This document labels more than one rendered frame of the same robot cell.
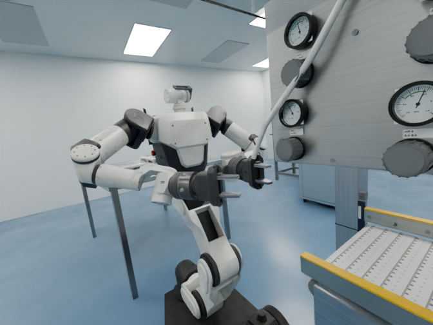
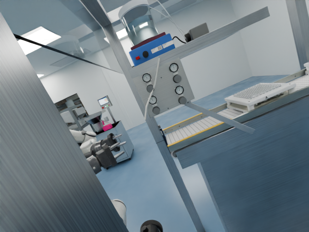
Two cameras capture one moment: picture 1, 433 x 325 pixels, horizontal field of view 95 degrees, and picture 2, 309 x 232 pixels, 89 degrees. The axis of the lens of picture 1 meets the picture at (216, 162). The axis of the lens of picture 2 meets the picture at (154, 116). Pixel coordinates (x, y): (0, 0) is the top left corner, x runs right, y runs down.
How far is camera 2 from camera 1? 47 cm
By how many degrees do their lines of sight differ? 53
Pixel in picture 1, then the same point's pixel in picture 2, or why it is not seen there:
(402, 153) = (182, 99)
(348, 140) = (169, 101)
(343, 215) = (157, 138)
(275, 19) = (134, 73)
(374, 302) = (189, 140)
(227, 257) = (117, 206)
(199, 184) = (102, 158)
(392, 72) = (172, 85)
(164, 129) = not seen: hidden behind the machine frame
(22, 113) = not seen: outside the picture
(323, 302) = (180, 154)
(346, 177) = (151, 123)
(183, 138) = not seen: hidden behind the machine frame
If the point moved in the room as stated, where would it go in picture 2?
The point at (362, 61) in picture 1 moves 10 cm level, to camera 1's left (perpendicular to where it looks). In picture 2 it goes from (165, 83) to (154, 89)
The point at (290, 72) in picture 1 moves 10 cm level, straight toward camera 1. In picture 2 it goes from (151, 88) to (165, 83)
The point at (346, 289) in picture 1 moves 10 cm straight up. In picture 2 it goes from (183, 143) to (175, 125)
